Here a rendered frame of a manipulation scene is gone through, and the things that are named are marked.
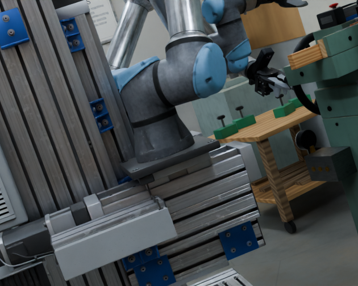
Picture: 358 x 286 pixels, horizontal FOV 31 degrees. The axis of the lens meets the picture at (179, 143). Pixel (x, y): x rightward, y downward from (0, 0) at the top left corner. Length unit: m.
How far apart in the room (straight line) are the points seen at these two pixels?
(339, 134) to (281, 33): 2.56
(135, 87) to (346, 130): 0.69
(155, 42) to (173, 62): 3.42
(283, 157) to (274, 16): 0.96
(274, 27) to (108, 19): 1.19
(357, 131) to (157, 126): 0.64
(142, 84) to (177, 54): 0.11
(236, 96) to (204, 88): 2.60
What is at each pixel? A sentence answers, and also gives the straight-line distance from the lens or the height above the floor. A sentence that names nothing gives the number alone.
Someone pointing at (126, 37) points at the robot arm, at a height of 1.14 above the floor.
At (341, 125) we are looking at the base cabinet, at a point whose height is 0.68.
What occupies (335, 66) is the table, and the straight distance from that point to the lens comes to 1.78.
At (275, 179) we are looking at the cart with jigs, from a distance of 3.21.
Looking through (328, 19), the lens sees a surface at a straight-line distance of 2.08.
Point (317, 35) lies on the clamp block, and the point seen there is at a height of 0.95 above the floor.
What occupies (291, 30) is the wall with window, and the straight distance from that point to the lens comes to 4.39.
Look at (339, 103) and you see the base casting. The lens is 1.93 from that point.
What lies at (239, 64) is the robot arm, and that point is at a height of 0.93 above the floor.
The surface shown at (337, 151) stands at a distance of 1.94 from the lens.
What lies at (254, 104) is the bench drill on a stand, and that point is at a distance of 4.15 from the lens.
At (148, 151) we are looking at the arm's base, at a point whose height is 0.84.
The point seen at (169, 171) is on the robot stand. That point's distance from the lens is 1.55.
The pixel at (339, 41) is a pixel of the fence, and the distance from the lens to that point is 1.80.
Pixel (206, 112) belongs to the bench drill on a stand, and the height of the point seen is 0.59.
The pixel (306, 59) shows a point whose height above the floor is 0.91.
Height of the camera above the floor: 1.05
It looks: 8 degrees down
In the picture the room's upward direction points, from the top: 19 degrees counter-clockwise
